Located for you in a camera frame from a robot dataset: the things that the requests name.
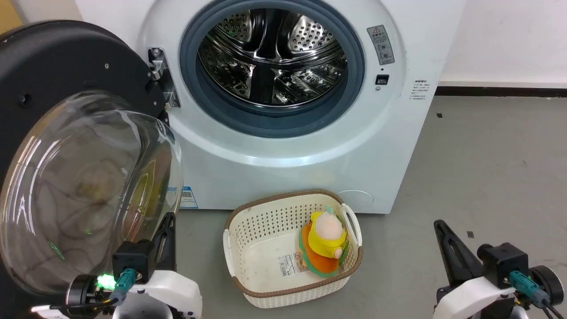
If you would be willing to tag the grey warning sticker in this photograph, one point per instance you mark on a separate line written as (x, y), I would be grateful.
(381, 44)

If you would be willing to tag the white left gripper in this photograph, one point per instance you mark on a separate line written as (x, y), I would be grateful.
(168, 294)

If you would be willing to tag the white barcode sticker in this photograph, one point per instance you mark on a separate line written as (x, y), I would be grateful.
(290, 263)

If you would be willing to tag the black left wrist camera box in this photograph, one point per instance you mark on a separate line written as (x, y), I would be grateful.
(133, 261)

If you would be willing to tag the black wall baseboard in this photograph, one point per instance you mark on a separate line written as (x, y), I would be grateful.
(500, 91)

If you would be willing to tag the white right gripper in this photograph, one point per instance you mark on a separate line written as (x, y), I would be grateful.
(469, 299)

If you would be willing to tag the blue energy label sticker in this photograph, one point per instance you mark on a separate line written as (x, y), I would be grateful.
(188, 197)

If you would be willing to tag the black door latch slot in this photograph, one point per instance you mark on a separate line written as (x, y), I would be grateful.
(382, 79)

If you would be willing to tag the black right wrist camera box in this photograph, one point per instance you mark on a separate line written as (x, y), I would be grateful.
(502, 263)

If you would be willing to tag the perforated steel drum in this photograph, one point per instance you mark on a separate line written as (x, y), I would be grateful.
(270, 57)

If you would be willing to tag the yellow orange plush doll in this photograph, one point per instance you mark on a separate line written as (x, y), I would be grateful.
(327, 241)

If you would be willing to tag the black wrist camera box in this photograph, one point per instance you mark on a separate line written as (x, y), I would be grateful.
(133, 261)
(502, 263)

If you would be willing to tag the cream laundry basket brown rim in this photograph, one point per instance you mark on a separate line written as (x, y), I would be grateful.
(261, 252)

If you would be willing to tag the metal door hinge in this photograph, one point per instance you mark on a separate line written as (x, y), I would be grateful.
(160, 75)

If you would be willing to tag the small text label sticker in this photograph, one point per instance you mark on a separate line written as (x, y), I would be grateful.
(419, 90)

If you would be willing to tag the white front-load washing machine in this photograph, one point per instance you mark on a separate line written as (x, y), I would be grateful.
(283, 155)

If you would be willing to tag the black door with glass bowl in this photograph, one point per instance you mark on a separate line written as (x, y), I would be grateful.
(57, 133)

